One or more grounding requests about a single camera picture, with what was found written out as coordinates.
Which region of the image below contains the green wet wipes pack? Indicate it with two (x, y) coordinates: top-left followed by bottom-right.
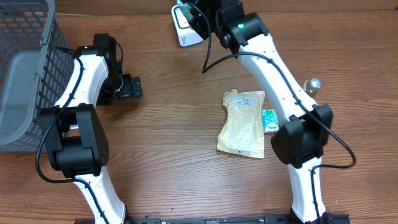
(177, 0), (193, 21)

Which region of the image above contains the brown Pantree snack pouch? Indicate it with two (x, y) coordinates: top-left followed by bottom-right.
(217, 89), (265, 159)

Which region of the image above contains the small green sachet pack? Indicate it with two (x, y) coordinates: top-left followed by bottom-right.
(262, 109), (280, 133)

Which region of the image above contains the yellow oil glass bottle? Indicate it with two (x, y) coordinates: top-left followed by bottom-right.
(303, 78), (322, 98)

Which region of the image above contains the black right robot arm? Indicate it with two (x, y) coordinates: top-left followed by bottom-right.
(177, 0), (333, 223)

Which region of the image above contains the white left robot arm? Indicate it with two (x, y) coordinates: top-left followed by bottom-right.
(35, 42), (142, 223)

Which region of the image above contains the white barcode scanner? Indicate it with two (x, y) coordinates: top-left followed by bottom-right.
(171, 5), (203, 47)

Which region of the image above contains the grey plastic basket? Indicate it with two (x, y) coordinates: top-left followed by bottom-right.
(1, 0), (74, 152)

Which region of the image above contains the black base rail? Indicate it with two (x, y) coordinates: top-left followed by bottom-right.
(124, 213), (351, 224)

